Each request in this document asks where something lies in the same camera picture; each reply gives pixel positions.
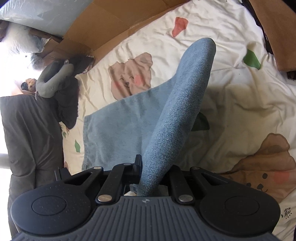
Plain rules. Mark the folded brown garment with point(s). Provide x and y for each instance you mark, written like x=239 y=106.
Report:
x=277 y=30

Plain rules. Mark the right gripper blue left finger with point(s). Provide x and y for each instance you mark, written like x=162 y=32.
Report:
x=115 y=181

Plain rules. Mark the cream cartoon bear bedsheet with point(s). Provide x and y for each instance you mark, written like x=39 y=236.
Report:
x=249 y=104

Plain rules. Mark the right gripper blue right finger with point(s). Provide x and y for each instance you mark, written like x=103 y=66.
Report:
x=177 y=186

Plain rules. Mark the dark grey pillow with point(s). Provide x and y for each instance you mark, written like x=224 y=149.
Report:
x=34 y=142

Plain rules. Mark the small plush toy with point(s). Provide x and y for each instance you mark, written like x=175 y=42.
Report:
x=29 y=85

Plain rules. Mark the light blue denim pants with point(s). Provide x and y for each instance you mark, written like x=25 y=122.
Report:
x=155 y=123

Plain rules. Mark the brown cardboard sheet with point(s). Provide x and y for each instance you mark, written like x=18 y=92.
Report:
x=103 y=25

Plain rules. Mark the white quilt bundle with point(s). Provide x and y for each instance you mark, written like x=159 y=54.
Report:
x=25 y=46

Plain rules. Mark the black garment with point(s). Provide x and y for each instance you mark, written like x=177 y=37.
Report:
x=65 y=100

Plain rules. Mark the grey neck pillow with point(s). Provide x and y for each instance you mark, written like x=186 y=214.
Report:
x=52 y=76

